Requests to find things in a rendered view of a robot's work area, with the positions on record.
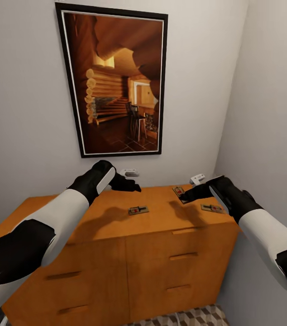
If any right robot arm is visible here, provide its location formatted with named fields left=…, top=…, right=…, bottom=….
left=178, top=174, right=287, bottom=291

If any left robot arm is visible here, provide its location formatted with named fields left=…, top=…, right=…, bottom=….
left=0, top=160, right=141, bottom=308

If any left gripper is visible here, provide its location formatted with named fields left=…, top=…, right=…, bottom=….
left=112, top=177, right=141, bottom=192

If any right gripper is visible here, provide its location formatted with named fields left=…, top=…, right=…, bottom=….
left=178, top=183, right=206, bottom=202

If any mousetrap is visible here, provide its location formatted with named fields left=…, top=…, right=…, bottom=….
left=172, top=185, right=190, bottom=204
left=201, top=204, right=224, bottom=214
left=128, top=206, right=149, bottom=216

